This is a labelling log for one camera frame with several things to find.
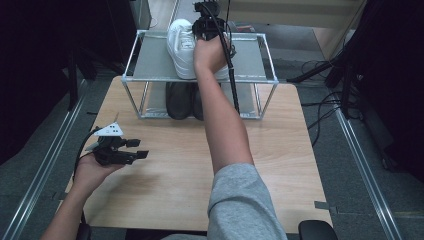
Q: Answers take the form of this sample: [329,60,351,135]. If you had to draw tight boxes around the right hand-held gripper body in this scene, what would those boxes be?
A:
[192,0,231,42]

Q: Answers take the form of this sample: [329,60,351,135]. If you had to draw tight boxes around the small red object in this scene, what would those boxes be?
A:
[235,22,256,33]

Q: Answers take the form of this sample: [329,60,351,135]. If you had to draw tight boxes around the black floor cables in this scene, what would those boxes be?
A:
[300,59,346,148]

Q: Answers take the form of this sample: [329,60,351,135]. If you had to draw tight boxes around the grey metal cabinet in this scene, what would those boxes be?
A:
[129,0,153,30]

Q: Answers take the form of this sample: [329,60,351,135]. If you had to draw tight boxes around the black stand legs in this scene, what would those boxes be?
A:
[285,54,354,119]

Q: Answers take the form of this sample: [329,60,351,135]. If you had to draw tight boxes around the person's right hand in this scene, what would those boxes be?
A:
[193,35,231,74]

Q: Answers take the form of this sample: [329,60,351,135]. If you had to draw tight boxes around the metal two-tier shoe rack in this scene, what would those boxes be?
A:
[120,29,280,120]

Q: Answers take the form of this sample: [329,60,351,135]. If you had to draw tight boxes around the wooden cabinet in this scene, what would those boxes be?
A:
[209,0,368,61]

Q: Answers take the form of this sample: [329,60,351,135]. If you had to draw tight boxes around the person's grey shirt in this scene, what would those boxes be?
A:
[159,162,288,240]

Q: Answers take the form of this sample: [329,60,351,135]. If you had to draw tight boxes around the person's left hand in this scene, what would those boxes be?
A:
[72,154,126,197]

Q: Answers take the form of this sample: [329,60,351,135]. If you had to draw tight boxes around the black stand post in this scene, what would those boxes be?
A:
[66,49,80,112]

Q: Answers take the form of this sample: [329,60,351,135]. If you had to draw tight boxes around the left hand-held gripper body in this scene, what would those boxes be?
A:
[84,122,136,167]

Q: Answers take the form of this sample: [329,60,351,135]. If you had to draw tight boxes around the black slipper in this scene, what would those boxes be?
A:
[165,82,194,121]
[191,84,205,122]

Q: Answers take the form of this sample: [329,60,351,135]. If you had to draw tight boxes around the right hand-held gripper cable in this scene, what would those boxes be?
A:
[199,1,242,115]

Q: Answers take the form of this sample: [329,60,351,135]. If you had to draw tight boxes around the metal floor rail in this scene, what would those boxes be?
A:
[333,106,405,240]
[0,79,88,240]

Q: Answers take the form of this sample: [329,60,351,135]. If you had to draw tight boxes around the black chair armrest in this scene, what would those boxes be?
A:
[75,222,93,240]
[297,219,340,240]

